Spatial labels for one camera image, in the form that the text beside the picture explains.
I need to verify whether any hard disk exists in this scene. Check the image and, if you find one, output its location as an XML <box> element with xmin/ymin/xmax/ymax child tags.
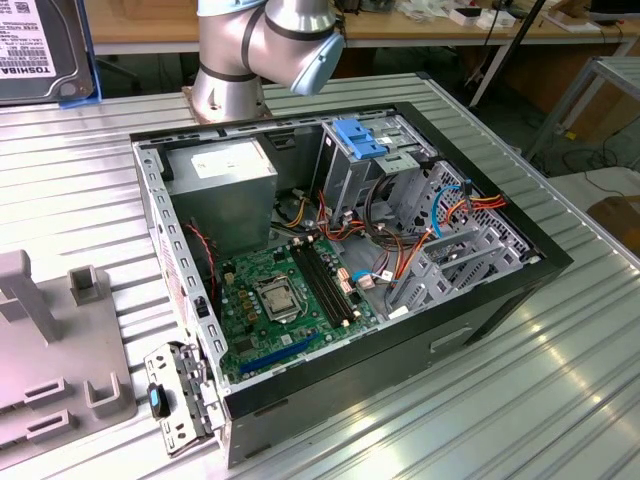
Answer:
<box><xmin>0</xmin><ymin>0</ymin><xmax>104</xmax><ymax>109</ymax></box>

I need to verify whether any black PC case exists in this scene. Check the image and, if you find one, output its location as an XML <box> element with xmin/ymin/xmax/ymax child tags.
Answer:
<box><xmin>128</xmin><ymin>101</ymin><xmax>575</xmax><ymax>470</ymax></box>

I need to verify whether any aluminium frame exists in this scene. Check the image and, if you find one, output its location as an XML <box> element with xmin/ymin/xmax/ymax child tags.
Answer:
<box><xmin>524</xmin><ymin>55</ymin><xmax>640</xmax><ymax>166</ymax></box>

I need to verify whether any blue plastic drive bracket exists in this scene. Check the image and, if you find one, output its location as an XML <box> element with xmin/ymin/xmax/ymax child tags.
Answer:
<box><xmin>333</xmin><ymin>118</ymin><xmax>390</xmax><ymax>161</ymax></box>

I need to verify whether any red black twisted wire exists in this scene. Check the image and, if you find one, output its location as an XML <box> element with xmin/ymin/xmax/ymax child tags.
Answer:
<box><xmin>183</xmin><ymin>222</ymin><xmax>220</xmax><ymax>304</ymax></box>

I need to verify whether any black latch blue face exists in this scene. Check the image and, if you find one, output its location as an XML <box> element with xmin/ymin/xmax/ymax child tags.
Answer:
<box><xmin>146</xmin><ymin>382</ymin><xmax>172</xmax><ymax>419</ymax></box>

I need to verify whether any orange red power wire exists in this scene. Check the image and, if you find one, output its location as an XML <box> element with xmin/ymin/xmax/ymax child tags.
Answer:
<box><xmin>446</xmin><ymin>193</ymin><xmax>509</xmax><ymax>227</ymax></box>

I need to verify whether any blue expansion slot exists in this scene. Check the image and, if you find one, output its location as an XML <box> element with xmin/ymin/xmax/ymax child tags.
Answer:
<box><xmin>238</xmin><ymin>332</ymin><xmax>321</xmax><ymax>376</ymax></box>

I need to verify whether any silver hinged slot bracket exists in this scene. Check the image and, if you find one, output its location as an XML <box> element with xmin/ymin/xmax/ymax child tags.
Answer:
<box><xmin>143</xmin><ymin>339</ymin><xmax>227</xmax><ymax>457</ymax></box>

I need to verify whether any metal optical drive cage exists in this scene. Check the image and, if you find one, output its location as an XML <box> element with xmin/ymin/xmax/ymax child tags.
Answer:
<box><xmin>319</xmin><ymin>117</ymin><xmax>432</xmax><ymax>224</ymax></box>

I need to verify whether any light blue wire white plug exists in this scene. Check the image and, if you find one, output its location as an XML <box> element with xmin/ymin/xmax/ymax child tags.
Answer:
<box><xmin>351</xmin><ymin>268</ymin><xmax>401</xmax><ymax>290</ymax></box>

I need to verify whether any white box black lid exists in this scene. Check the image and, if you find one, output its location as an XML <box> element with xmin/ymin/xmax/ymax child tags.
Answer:
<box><xmin>448</xmin><ymin>5</ymin><xmax>484</xmax><ymax>26</ymax></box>

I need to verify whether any green motherboard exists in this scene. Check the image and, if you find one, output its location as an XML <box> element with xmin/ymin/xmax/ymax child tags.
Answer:
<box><xmin>218</xmin><ymin>234</ymin><xmax>382</xmax><ymax>387</ymax></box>

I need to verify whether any black RAM slot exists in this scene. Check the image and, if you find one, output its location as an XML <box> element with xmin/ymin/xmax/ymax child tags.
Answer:
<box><xmin>303</xmin><ymin>239</ymin><xmax>355</xmax><ymax>324</ymax></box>
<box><xmin>296</xmin><ymin>241</ymin><xmax>347</xmax><ymax>329</ymax></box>
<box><xmin>308</xmin><ymin>237</ymin><xmax>362</xmax><ymax>320</ymax></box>
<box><xmin>291</xmin><ymin>242</ymin><xmax>341</xmax><ymax>330</ymax></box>

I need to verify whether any yellow black power wire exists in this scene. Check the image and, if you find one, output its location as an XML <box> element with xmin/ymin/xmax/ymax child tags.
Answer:
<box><xmin>276</xmin><ymin>187</ymin><xmax>324</xmax><ymax>236</ymax></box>

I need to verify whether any perforated metal disk bay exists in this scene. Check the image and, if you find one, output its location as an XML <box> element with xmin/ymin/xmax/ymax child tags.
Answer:
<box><xmin>387</xmin><ymin>159</ymin><xmax>545</xmax><ymax>321</ymax></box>

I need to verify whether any brown cardboard box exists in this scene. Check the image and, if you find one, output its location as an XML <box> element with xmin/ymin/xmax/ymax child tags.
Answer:
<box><xmin>584</xmin><ymin>194</ymin><xmax>640</xmax><ymax>251</ymax></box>

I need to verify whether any blue data wire black plug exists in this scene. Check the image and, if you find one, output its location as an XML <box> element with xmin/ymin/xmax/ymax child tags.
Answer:
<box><xmin>430</xmin><ymin>179</ymin><xmax>474</xmax><ymax>240</ymax></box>

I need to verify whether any grey parts rack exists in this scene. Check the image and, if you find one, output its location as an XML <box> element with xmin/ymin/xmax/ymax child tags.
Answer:
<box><xmin>0</xmin><ymin>248</ymin><xmax>139</xmax><ymax>459</ymax></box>

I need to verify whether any plain white box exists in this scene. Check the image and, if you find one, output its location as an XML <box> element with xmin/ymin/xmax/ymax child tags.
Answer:
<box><xmin>477</xmin><ymin>12</ymin><xmax>516</xmax><ymax>30</ymax></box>

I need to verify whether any grey power supply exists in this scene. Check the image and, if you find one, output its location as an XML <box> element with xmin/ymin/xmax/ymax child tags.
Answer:
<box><xmin>164</xmin><ymin>137</ymin><xmax>279</xmax><ymax>261</ymax></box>

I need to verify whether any black stand pole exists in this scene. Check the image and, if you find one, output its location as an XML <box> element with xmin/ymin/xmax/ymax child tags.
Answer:
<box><xmin>505</xmin><ymin>0</ymin><xmax>549</xmax><ymax>61</ymax></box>

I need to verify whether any CPU socket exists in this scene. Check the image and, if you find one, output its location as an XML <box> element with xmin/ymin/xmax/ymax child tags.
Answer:
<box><xmin>252</xmin><ymin>273</ymin><xmax>307</xmax><ymax>325</ymax></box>

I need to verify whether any silver CPU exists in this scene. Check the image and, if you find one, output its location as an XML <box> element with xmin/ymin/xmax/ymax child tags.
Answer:
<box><xmin>263</xmin><ymin>286</ymin><xmax>296</xmax><ymax>316</ymax></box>

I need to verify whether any orange red wire harness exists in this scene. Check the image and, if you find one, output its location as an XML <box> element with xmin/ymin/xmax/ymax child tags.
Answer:
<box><xmin>314</xmin><ymin>167</ymin><xmax>436</xmax><ymax>296</ymax></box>

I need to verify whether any wooden desk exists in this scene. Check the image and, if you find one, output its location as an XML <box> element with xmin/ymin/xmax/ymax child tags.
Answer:
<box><xmin>84</xmin><ymin>0</ymin><xmax>640</xmax><ymax>59</ymax></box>

